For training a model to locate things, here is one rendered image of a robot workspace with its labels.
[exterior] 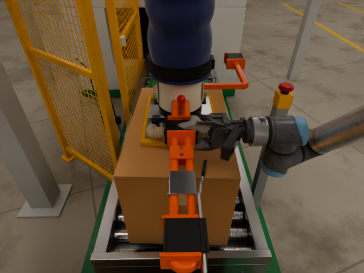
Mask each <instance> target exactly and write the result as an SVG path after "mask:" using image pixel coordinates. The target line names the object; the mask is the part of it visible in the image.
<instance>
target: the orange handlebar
mask: <svg viewBox="0 0 364 273"><path fill-rule="evenodd" d="M233 66H234V69H235V71H236V73H237V75H238V77H239V80H240V83H204V84H205V86H204V89H246V88H248V86H249V83H248V81H247V79H246V77H245V75H244V73H243V71H242V69H241V67H240V65H239V63H238V62H234V63H233ZM171 115H177V101H176V100H173V101H172V113H171ZM184 115H190V104H189V100H185V111H184ZM193 159H194V155H193V146H192V138H191V137H186V138H185V146H178V138H176V137H172V138H171V145H170V171H178V166H185V168H186V171H194V161H193ZM178 214H179V198H178V197H177V196H170V197H169V202H168V215H178ZM187 214H188V215H197V214H198V211H197V197H196V196H193V195H190V196H188V197H187ZM168 264H169V266H170V267H171V269H172V270H173V271H175V272H176V273H192V272H193V271H195V270H196V269H197V267H198V265H199V264H200V261H197V260H189V261H178V260H175V261H169V262H168Z"/></svg>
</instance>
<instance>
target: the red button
mask: <svg viewBox="0 0 364 273"><path fill-rule="evenodd" d="M278 88H279V89H280V90H281V94H284V95H288V94H289V92H291V91H293V90H294V86H293V84H291V83H288V82H282V83H280V84H279V85H278Z"/></svg>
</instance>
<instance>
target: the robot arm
mask: <svg viewBox="0 0 364 273"><path fill-rule="evenodd" d="M178 127H180V128H182V129H184V130H186V129H190V130H197V131H200V132H202V133H206V132H207V131H208V135H209V136H210V138H207V137H203V138H200V137H199V136H198V144H197V145H196V144H195V147H193V149H194V150H198V151H212V150H215V149H218V148H220V147H221V149H220V152H221V155H220V158H221V159H223V160H226V161H229V159H230V158H231V156H232V155H233V153H234V151H235V149H236V147H237V145H238V143H239V142H240V140H241V138H242V140H243V142H244V143H248V145H249V146H265V148H264V152H263V155H262V157H261V163H260V166H261V169H262V170H263V172H264V173H266V174H267V175H269V176H271V177H275V178H280V177H283V176H284V175H285V174H286V173H287V171H288V169H289V168H291V167H293V166H296V165H298V164H300V163H303V162H305V161H307V160H309V159H312V158H315V157H318V156H321V155H323V154H326V153H328V152H330V151H333V150H336V149H338V148H341V147H345V146H348V145H351V144H354V143H356V142H359V141H362V140H364V105H362V106H360V107H358V108H356V109H354V110H352V111H350V112H348V113H346V114H344V115H342V116H340V117H338V118H336V119H334V120H332V121H329V122H327V123H325V124H323V125H321V126H319V127H317V128H313V129H311V130H309V127H308V124H307V122H306V120H305V119H304V118H303V117H301V116H293V115H291V116H250V117H249V118H248V119H247V120H246V119H245V117H240V120H230V119H229V118H228V116H227V113H210V115H209V119H208V120H206V121H202V120H201V119H200V118H198V117H197V116H196V115H192V116H191V117H190V120H189V121H187V122H182V123H180V124H178Z"/></svg>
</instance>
